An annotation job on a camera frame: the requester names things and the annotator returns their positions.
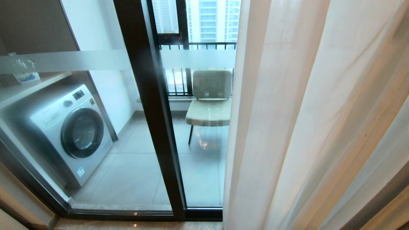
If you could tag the beige upholstered chair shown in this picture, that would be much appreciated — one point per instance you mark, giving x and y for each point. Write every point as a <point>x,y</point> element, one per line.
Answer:
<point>209,108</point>

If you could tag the black framed glass sliding door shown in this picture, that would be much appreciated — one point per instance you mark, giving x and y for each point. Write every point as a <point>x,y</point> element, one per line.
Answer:
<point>153,111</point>

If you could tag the black balcony railing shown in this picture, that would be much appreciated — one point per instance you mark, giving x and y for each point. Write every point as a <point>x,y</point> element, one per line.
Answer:
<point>179,83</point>

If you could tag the white washing machine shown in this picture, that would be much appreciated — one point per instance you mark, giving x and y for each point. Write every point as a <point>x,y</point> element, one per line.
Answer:
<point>54,127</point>

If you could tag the washing machine round door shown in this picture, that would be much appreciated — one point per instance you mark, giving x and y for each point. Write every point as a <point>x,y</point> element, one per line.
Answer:
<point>83,132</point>

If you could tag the brown curtain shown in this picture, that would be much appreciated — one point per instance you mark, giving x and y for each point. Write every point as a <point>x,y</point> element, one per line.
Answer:
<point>380,204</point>

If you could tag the white sheer curtain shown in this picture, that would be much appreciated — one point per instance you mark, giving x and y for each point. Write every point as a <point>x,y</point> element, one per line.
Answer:
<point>306,127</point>

